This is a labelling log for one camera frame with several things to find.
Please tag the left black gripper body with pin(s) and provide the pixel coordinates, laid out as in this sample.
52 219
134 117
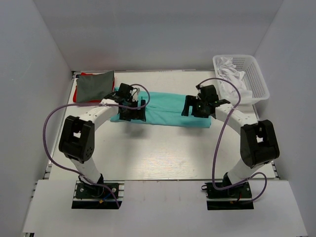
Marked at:
131 102

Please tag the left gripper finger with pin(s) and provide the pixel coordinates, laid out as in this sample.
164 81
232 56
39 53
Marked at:
142 111
126 114

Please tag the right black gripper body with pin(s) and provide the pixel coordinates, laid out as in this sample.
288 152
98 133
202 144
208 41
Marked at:
199 109

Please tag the teal polo shirt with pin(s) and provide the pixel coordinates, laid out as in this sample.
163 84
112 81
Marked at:
166 108

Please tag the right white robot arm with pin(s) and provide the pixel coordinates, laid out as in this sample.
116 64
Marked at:
258 142

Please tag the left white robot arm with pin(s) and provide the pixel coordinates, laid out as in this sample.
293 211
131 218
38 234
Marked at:
77 141

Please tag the folded grey t shirt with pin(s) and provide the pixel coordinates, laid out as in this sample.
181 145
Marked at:
95 86

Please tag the crumpled white t shirt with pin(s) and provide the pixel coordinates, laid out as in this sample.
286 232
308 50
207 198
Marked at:
227 70

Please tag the folded red t shirt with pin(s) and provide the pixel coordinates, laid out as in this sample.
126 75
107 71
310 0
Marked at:
92 100

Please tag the white plastic basket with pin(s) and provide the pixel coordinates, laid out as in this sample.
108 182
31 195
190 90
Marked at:
253 78

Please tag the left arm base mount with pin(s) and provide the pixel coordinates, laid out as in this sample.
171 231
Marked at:
98 198

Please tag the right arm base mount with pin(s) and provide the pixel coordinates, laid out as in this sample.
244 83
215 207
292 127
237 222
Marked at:
237 198

